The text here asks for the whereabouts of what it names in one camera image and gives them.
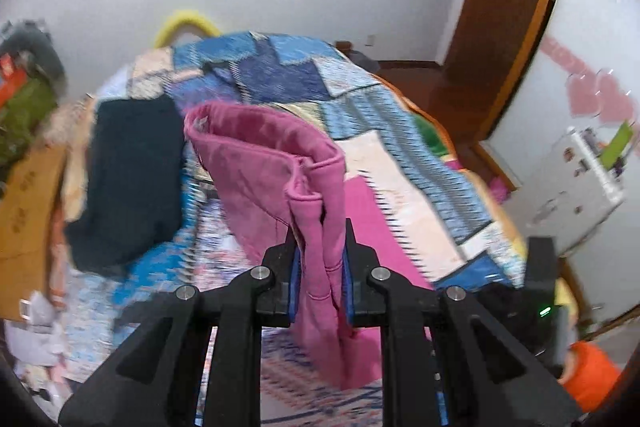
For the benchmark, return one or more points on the grey bag on floor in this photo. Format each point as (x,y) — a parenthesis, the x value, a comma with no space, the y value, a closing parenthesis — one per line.
(363,61)

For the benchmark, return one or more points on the white cabinet with stickers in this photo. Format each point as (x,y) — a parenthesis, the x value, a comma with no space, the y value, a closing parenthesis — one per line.
(569,195)

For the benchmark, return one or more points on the wooden bed post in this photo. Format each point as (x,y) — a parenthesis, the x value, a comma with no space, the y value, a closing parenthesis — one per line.
(344,47)

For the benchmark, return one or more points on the grey neck pillow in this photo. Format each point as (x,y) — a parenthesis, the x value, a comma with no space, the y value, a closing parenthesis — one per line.
(31,42)

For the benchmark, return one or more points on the orange box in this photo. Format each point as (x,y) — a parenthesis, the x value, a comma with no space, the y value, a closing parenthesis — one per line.
(13,78)

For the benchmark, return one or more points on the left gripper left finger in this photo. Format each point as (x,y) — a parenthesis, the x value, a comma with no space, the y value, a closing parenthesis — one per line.
(264,296)

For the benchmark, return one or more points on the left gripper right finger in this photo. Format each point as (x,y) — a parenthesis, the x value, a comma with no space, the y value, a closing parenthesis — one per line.
(376,297)

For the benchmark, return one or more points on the patchwork patterned bedspread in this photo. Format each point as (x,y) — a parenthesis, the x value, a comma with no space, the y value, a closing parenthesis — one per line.
(186,166)

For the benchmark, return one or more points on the brown wooden door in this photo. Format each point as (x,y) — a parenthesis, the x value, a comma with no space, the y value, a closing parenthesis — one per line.
(487,55)

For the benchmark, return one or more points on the yellow foam tube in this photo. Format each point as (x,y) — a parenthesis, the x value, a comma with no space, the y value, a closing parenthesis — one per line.
(183,20)

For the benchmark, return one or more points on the orange object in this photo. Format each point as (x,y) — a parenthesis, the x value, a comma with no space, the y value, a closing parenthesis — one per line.
(588,375)

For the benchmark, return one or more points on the dark navy folded garment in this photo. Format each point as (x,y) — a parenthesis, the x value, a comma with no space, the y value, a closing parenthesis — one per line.
(133,199)

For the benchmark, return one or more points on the pink pants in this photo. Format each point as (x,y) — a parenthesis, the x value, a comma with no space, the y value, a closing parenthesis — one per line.
(274,173)

